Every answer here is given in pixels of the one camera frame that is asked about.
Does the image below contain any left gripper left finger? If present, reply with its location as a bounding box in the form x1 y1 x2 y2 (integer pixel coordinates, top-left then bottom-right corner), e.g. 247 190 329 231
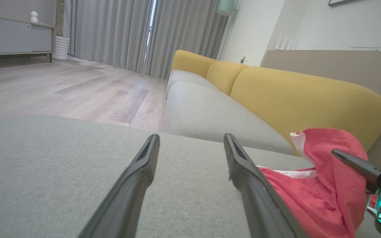
78 134 160 238

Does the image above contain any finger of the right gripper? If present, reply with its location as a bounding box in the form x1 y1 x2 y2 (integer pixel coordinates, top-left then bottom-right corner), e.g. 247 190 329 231
331 149 381 194

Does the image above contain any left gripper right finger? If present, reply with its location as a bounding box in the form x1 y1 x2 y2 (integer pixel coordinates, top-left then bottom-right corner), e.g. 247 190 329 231
224 133 308 238

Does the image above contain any red jersey with number print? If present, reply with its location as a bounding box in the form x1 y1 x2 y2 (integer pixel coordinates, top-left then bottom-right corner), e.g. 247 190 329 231
256 128 378 238

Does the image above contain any large yellow sofa back cushion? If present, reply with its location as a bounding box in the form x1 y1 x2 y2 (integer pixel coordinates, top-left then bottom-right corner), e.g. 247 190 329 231
230 66 381 156

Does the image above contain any flat white device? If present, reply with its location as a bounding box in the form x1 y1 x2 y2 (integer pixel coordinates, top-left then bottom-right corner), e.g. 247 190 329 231
349 46 381 52

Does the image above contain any small grey sofa seat cushion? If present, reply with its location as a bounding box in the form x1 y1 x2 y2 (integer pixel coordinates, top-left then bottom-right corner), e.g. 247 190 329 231
166 69 219 98

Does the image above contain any medium yellow sofa back cushion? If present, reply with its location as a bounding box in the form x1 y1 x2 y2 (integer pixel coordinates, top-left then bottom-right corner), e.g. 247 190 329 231
206 60 249 96

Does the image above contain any small yellow sofa back cushion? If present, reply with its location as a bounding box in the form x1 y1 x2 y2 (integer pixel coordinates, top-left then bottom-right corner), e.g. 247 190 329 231
171 50 216 79

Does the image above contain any white slatted rack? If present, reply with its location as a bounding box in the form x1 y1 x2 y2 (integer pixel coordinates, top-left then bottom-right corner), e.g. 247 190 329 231
275 33 298 51

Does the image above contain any white ribbed cylinder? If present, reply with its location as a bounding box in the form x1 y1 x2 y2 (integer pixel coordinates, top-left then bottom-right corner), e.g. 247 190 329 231
52 36 70 61

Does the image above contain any grey pleated curtain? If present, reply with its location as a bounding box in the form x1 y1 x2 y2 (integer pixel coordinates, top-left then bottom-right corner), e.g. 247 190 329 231
144 0 231 80
63 0 153 73

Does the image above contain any mint green floor lamp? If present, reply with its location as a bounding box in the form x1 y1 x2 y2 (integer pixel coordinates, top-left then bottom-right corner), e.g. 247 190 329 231
215 0 237 61

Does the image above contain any dark framed wall picture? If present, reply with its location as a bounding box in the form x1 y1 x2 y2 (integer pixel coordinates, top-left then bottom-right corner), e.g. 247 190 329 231
328 0 363 7

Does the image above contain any grey sideboard with wooden frame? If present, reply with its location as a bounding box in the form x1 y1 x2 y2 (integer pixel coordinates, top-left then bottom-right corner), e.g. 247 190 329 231
0 12 57 63

